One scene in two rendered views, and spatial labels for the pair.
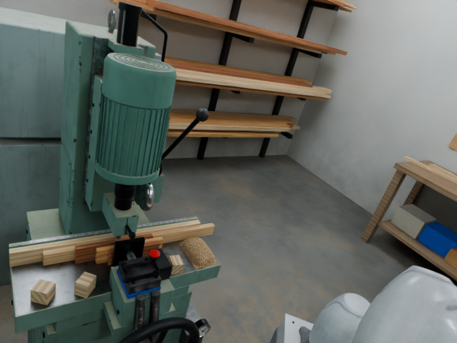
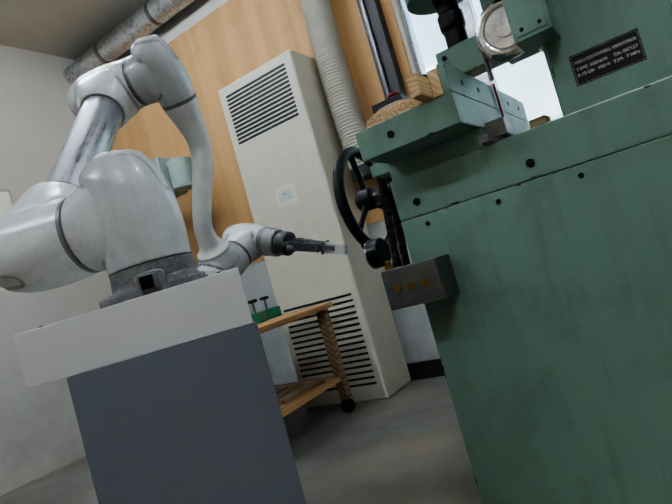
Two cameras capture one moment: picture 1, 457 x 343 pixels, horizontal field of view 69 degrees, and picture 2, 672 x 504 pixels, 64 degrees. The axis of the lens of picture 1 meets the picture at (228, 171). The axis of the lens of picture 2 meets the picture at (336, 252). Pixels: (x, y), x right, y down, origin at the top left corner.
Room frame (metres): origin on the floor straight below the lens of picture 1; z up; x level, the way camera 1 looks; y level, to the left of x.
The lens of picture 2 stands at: (1.89, -0.49, 0.64)
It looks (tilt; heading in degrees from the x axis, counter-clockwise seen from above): 3 degrees up; 162
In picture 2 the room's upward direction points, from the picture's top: 16 degrees counter-clockwise
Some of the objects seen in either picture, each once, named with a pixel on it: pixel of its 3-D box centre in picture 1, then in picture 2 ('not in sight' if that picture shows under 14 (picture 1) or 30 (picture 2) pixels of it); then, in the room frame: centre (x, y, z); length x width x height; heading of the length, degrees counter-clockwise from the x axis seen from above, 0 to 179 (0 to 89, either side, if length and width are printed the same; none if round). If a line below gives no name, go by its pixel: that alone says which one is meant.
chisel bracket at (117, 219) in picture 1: (120, 214); (472, 61); (0.85, 0.29, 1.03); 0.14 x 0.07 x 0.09; 40
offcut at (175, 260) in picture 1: (175, 264); not in sight; (0.82, 0.08, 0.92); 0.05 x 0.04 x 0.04; 33
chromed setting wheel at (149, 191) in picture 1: (145, 194); (505, 28); (1.01, 0.27, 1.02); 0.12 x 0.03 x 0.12; 40
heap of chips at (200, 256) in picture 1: (198, 248); (396, 112); (0.93, 0.03, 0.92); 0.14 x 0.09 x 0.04; 40
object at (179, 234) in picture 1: (140, 241); (466, 105); (0.88, 0.22, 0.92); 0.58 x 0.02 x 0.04; 130
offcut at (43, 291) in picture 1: (43, 292); not in sight; (0.59, 0.37, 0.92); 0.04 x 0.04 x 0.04; 2
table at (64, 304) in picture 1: (128, 280); (439, 146); (0.76, 0.20, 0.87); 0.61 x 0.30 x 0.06; 130
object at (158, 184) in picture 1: (147, 185); (529, 10); (1.08, 0.28, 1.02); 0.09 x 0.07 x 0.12; 130
